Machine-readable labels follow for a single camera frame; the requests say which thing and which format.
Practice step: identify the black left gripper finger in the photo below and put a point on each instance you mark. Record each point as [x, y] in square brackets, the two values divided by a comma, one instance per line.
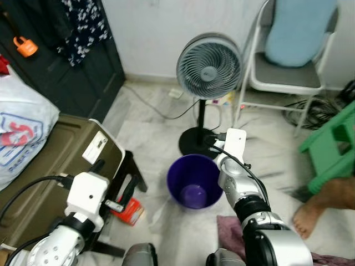
[129, 191]
[97, 166]

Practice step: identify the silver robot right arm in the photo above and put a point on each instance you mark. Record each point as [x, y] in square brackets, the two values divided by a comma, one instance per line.
[233, 185]

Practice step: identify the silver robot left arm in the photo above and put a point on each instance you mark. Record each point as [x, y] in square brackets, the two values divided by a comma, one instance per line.
[52, 249]

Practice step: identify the black metal stand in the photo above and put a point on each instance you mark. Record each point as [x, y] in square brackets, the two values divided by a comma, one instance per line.
[136, 174]

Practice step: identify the white suitcase label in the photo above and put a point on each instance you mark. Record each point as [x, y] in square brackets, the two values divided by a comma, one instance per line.
[94, 147]

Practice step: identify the red packet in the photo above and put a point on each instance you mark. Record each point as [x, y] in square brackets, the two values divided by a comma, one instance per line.
[132, 211]

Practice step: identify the olive brown suitcase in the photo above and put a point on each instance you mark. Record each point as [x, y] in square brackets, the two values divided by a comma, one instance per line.
[55, 160]

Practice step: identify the purple plastic bucket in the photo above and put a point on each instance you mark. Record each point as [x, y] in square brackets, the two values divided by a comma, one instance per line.
[186, 177]

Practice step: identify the silver robot left leg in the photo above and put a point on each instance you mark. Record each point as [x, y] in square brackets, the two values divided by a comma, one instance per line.
[138, 256]

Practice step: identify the silver robot leg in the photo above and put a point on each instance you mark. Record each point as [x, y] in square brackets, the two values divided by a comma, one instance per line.
[224, 258]
[138, 256]

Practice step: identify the white printed plastic bag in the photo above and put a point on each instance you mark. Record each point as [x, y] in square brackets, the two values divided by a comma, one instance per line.
[22, 111]

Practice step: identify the green plastic stool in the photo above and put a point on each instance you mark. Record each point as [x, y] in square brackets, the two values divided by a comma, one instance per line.
[327, 149]

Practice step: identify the black wardrobe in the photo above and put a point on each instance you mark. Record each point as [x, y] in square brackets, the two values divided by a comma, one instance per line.
[50, 77]

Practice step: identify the mauve floor cloth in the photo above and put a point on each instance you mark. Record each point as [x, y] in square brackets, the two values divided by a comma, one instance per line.
[227, 233]

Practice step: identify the white plug adapter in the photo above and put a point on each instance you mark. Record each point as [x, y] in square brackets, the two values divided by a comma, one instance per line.
[176, 93]

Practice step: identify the person bare leg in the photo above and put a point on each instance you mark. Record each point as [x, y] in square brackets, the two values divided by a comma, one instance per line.
[321, 205]

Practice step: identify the silver robot right leg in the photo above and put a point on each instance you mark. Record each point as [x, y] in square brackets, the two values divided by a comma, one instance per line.
[224, 258]

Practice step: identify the orange padlock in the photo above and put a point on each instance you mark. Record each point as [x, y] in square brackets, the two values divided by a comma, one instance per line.
[26, 48]

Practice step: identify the dark floral garment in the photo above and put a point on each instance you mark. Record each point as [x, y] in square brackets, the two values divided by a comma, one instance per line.
[83, 27]

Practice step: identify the grey standing fan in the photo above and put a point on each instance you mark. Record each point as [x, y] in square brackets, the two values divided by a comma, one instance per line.
[209, 66]

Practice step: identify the white metal folding chair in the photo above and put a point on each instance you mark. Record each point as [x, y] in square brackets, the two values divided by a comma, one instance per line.
[288, 77]

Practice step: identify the light blue cushion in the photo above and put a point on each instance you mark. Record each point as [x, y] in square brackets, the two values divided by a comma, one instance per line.
[299, 33]

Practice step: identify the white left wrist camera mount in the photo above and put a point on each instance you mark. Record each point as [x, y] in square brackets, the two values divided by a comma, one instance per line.
[86, 194]

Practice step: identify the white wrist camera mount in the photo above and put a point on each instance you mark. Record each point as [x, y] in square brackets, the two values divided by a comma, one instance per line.
[86, 194]
[236, 144]

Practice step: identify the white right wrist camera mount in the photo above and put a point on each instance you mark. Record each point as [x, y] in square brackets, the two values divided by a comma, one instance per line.
[236, 144]

